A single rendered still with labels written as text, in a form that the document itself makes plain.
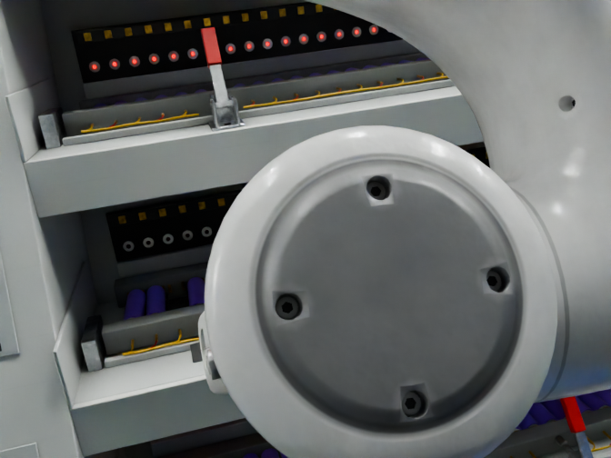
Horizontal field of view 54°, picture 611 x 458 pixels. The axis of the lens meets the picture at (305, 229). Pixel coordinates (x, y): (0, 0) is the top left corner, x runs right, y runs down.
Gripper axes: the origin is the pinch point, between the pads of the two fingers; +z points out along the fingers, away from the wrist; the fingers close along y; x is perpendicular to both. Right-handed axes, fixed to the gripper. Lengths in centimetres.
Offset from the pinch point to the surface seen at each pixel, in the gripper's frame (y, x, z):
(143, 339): -10.4, 2.3, 10.8
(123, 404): -12.0, -2.6, 5.6
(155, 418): -9.9, -4.2, 6.5
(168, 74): -3.9, 29.6, 16.7
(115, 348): -12.8, 2.1, 10.9
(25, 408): -18.9, -1.2, 5.1
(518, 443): 22.5, -14.9, 14.1
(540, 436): 24.9, -14.8, 14.1
